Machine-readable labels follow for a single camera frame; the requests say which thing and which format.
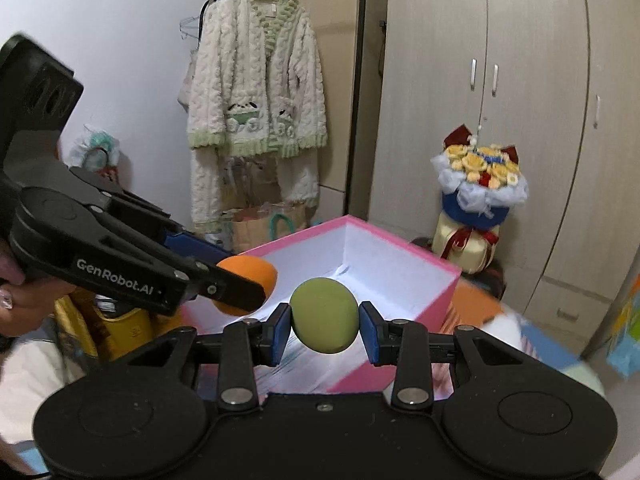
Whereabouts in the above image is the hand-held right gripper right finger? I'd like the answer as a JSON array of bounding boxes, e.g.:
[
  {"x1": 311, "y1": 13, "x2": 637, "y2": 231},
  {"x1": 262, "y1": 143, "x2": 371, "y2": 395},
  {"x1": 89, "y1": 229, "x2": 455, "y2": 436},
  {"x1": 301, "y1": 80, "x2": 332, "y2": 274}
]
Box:
[{"x1": 359, "y1": 301, "x2": 531, "y2": 408}]

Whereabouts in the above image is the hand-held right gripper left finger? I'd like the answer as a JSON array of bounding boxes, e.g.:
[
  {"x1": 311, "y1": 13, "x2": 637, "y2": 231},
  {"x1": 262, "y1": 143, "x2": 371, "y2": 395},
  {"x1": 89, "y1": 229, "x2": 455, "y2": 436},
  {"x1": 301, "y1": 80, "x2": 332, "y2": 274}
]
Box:
[{"x1": 117, "y1": 302, "x2": 293, "y2": 408}]

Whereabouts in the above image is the yellow flower bouquet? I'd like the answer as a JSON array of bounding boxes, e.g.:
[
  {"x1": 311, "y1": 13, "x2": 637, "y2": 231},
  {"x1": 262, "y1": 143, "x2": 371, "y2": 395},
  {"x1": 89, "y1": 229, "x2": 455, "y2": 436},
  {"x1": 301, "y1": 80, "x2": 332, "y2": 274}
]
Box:
[{"x1": 431, "y1": 122, "x2": 530, "y2": 276}]

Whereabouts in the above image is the printed beige tote bag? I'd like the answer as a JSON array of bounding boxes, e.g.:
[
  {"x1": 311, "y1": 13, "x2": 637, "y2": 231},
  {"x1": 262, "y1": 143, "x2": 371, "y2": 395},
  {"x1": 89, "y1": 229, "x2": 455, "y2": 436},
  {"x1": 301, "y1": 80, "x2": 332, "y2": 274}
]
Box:
[{"x1": 223, "y1": 156, "x2": 281, "y2": 211}]

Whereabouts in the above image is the white plastic bag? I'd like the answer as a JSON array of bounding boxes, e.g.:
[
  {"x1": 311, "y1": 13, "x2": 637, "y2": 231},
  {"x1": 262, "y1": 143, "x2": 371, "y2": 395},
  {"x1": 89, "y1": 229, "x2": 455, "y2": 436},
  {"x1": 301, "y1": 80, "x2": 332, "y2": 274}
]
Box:
[{"x1": 70, "y1": 129, "x2": 121, "y2": 168}]

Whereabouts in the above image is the brown paper bag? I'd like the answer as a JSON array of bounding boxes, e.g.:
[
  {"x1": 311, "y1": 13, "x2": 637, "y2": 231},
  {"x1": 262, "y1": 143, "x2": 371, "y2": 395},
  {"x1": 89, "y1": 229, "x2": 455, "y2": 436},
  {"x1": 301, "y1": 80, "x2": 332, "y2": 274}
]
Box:
[{"x1": 222, "y1": 202, "x2": 308, "y2": 256}]

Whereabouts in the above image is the white fluffy pajama jacket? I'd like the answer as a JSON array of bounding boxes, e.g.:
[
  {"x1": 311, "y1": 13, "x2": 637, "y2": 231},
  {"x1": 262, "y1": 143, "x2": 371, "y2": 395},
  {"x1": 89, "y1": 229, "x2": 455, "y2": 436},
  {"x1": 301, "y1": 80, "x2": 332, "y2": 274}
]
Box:
[{"x1": 186, "y1": 0, "x2": 329, "y2": 158}]

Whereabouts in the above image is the beige hanging garment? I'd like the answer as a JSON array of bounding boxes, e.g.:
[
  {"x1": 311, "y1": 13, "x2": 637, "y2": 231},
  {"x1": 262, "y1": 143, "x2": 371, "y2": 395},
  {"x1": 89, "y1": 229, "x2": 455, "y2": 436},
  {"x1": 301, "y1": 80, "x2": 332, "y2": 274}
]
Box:
[{"x1": 177, "y1": 42, "x2": 202, "y2": 116}]

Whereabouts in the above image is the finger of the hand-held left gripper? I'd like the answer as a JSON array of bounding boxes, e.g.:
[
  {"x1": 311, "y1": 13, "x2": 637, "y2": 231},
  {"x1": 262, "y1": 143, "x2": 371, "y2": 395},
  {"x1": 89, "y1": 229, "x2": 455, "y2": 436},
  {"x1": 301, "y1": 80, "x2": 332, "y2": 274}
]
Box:
[
  {"x1": 161, "y1": 229, "x2": 236, "y2": 265},
  {"x1": 184, "y1": 258, "x2": 266, "y2": 317}
]

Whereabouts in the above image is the green soft ball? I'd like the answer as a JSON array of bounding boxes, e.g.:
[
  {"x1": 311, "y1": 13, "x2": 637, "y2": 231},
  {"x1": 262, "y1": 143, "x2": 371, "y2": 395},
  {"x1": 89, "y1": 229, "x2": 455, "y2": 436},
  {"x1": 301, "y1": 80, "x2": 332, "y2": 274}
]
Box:
[{"x1": 289, "y1": 277, "x2": 361, "y2": 354}]

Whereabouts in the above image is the person's left hand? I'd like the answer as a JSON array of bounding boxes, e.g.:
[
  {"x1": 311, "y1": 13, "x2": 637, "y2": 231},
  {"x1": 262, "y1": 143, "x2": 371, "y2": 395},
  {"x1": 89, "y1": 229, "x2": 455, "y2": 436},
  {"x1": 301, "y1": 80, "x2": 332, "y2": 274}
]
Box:
[{"x1": 0, "y1": 237, "x2": 76, "y2": 338}]

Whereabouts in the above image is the pink storage box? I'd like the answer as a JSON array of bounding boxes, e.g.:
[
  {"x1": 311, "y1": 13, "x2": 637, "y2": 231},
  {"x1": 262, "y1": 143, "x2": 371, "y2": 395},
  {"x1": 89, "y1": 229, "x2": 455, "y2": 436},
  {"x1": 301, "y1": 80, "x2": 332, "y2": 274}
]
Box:
[{"x1": 180, "y1": 214, "x2": 462, "y2": 401}]

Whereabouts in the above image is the colourful printed blanket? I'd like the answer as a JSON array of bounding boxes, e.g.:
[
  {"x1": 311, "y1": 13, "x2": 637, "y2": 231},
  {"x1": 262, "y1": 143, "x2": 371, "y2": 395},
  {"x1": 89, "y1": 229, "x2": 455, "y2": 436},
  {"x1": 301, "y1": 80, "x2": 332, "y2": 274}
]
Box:
[{"x1": 432, "y1": 280, "x2": 608, "y2": 401}]

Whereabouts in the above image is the beige wardrobe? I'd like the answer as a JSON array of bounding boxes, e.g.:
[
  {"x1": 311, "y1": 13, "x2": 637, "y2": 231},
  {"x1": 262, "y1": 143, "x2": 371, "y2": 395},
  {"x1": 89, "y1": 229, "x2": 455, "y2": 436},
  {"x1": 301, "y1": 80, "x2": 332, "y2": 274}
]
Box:
[{"x1": 367, "y1": 0, "x2": 640, "y2": 361}]

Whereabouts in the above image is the orange soft ball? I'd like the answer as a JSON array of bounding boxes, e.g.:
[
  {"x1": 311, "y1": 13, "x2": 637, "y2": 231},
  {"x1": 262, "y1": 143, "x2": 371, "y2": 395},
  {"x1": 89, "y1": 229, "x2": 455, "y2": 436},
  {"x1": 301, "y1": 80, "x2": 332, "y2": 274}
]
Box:
[{"x1": 212, "y1": 255, "x2": 278, "y2": 317}]

